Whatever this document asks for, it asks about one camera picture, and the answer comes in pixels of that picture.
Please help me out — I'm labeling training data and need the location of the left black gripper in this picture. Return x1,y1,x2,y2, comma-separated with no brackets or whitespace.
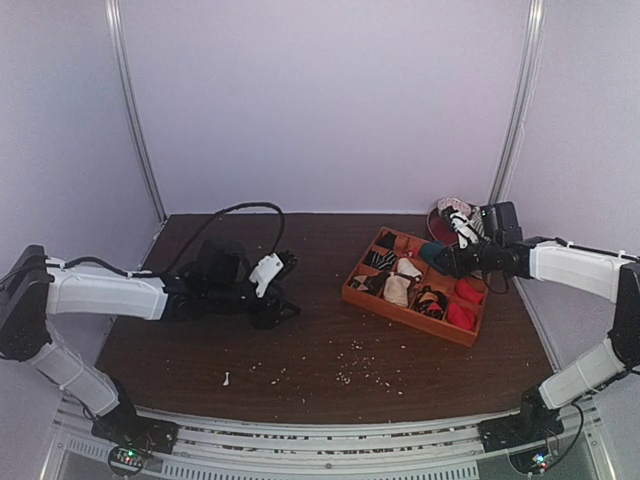
206,278,301,330

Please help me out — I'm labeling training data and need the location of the dark green patterned sock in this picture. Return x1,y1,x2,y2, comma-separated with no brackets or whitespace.
418,241,445,263

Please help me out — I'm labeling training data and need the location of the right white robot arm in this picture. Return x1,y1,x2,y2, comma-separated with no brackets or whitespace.
419,201,639,442

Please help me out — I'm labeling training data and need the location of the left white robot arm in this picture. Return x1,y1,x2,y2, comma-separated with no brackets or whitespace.
1,240,300,444

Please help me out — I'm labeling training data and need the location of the red round plate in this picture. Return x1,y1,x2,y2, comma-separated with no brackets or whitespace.
426,208,458,245

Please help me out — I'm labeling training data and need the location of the red white rolled sock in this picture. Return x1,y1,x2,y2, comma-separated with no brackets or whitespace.
403,248,420,259

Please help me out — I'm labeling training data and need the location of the black orange patterned sock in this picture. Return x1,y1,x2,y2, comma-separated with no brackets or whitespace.
413,285,448,321

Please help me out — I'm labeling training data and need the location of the white dotted bowl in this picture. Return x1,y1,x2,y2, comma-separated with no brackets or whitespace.
436,197,473,216

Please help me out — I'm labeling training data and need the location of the cream rolled sock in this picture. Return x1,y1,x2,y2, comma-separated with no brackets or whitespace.
382,258,423,308

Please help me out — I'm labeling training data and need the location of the orange wooden divided tray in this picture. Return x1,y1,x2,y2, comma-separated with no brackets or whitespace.
342,227,489,347

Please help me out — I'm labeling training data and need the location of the black white striped sock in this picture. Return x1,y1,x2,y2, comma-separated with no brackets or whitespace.
363,250,398,271

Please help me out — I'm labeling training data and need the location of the black rolled sock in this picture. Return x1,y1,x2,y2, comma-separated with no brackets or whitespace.
375,231,397,250

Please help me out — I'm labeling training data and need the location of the argyle brown sock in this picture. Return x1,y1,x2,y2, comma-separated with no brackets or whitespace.
348,272,389,295

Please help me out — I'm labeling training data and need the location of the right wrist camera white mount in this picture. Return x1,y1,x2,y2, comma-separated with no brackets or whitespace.
448,210,487,249

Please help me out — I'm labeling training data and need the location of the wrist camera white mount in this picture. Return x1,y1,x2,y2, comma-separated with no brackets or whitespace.
448,210,487,249
249,251,298,298

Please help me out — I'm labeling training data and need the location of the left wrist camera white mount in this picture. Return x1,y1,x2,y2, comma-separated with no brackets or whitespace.
249,251,298,298

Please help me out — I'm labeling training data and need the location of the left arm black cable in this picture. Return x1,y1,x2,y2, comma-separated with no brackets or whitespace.
162,201,286,276

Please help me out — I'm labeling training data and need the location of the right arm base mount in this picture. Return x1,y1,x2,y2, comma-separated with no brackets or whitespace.
478,413,564,476

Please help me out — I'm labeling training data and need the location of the right aluminium frame post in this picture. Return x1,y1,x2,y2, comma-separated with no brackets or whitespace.
489,0,547,203

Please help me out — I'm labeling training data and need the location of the aluminium frame post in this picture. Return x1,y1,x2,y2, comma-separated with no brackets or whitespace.
104,0,168,223
489,0,547,203

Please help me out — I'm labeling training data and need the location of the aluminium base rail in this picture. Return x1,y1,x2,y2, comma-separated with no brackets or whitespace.
36,398,621,479

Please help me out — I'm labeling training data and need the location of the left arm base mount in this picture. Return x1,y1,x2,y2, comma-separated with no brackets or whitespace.
91,416,179,478

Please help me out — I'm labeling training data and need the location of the left aluminium frame post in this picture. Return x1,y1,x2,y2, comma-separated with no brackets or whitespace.
104,0,168,223

